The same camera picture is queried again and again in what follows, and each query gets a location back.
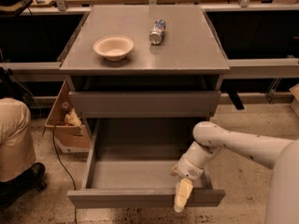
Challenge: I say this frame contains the black floor cable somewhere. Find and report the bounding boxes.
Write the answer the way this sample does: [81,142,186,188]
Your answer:
[51,122,78,224]

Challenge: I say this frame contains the crumpled paper in box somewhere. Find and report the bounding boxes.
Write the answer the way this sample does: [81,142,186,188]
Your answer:
[64,108,82,127]

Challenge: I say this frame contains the person leg beige trousers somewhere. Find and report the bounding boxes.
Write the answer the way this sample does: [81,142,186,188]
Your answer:
[0,98,36,182]

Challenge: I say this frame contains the grey drawer cabinet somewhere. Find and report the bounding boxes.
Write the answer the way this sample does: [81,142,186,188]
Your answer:
[62,6,229,159]

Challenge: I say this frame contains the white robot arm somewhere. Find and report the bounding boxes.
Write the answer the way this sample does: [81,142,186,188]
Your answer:
[172,121,299,224]

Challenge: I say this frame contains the grey drawer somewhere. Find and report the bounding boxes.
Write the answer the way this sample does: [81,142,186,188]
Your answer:
[68,91,221,118]
[67,118,226,209]

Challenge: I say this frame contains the black shoe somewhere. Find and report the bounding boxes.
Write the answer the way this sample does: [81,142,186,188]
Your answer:
[0,162,47,209]

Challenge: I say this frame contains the white paper bowl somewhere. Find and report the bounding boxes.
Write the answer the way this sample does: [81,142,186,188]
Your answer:
[93,35,134,62]

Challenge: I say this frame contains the wooden box on floor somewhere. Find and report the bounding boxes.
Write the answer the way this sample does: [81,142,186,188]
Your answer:
[45,81,91,153]

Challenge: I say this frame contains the grey metal rail frame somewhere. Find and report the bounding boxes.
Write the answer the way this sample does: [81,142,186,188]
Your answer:
[5,5,298,80]

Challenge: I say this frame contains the grey top drawer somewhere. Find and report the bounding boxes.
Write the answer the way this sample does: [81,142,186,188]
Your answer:
[68,91,221,118]

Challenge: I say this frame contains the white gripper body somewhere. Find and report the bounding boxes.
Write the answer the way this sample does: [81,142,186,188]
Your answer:
[177,154,204,181]

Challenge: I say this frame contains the crushed soda can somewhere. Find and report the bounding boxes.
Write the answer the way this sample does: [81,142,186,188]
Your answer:
[149,19,165,45]

